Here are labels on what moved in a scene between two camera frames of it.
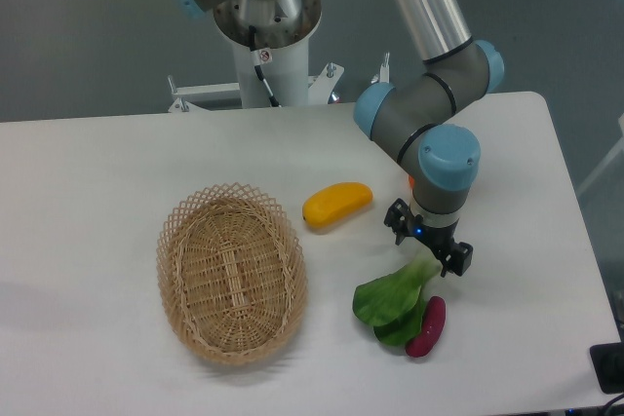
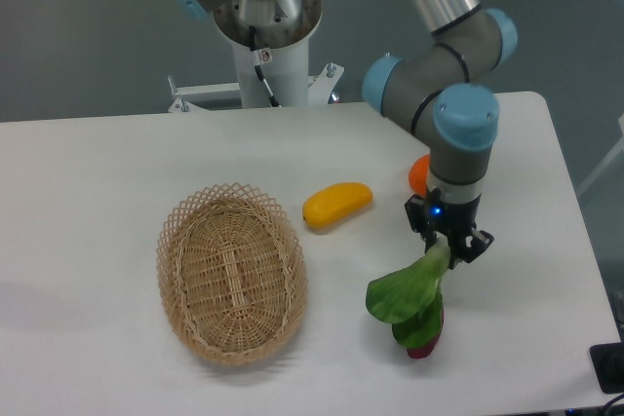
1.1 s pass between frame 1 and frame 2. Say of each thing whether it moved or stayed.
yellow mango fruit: stayed
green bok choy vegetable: moved
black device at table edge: stayed
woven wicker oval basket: stayed
